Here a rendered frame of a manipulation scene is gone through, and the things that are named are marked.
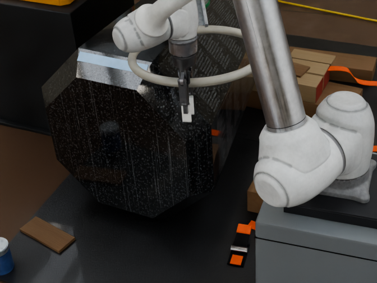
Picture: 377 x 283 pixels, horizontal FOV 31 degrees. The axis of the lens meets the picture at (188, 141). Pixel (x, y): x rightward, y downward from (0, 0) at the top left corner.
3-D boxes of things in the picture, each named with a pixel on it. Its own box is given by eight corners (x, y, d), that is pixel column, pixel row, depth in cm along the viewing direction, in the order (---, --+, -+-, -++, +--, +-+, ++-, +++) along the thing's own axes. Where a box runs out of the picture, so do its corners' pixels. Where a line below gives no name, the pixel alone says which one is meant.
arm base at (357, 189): (378, 155, 202) (380, 140, 198) (368, 204, 185) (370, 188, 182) (316, 146, 207) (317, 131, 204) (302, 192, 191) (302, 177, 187)
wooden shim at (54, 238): (19, 231, 305) (19, 228, 304) (36, 218, 311) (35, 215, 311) (59, 253, 292) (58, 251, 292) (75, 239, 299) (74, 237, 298)
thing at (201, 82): (128, 38, 260) (127, 31, 258) (255, 26, 261) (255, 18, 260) (128, 95, 218) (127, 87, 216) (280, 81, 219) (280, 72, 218)
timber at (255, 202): (272, 217, 302) (272, 196, 295) (247, 210, 307) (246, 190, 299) (292, 176, 324) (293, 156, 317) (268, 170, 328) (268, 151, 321)
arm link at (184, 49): (199, 30, 214) (200, 47, 217) (170, 29, 215) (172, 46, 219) (194, 41, 206) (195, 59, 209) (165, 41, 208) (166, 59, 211)
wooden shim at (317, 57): (288, 58, 393) (288, 56, 393) (294, 50, 401) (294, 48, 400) (330, 66, 384) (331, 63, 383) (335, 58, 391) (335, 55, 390)
